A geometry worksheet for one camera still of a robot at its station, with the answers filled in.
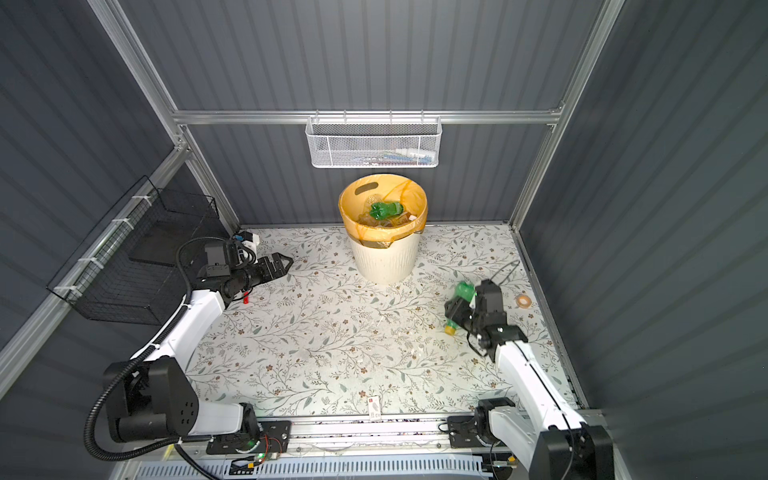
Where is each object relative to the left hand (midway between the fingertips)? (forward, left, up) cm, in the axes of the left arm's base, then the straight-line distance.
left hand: (279, 264), depth 86 cm
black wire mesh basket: (-7, +32, +10) cm, 34 cm away
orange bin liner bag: (+25, -35, +7) cm, 44 cm away
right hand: (-13, -51, -6) cm, 53 cm away
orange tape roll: (-7, -77, -17) cm, 79 cm away
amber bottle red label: (+16, -38, +2) cm, 41 cm away
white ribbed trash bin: (+3, -31, -6) cm, 32 cm away
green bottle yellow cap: (-9, -55, -6) cm, 56 cm away
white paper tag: (-35, -26, -17) cm, 47 cm away
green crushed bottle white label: (+15, -32, +6) cm, 36 cm away
